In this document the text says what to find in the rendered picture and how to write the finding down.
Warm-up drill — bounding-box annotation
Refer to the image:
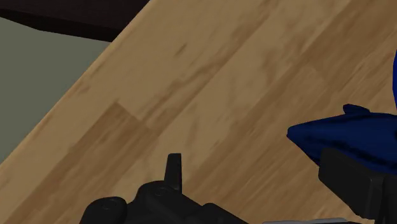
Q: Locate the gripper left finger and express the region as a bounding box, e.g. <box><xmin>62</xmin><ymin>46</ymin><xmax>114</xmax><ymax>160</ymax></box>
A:
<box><xmin>79</xmin><ymin>153</ymin><xmax>231</xmax><ymax>224</ymax></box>

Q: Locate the dark blue angular object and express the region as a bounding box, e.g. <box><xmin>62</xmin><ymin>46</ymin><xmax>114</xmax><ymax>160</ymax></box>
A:
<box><xmin>286</xmin><ymin>49</ymin><xmax>397</xmax><ymax>176</ymax></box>

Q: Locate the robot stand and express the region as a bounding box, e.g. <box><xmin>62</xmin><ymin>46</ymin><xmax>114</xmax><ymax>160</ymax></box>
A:
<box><xmin>0</xmin><ymin>0</ymin><xmax>150</xmax><ymax>43</ymax></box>

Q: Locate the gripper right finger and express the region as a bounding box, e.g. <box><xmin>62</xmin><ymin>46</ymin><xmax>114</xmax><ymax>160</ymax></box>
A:
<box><xmin>317</xmin><ymin>147</ymin><xmax>397</xmax><ymax>224</ymax></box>

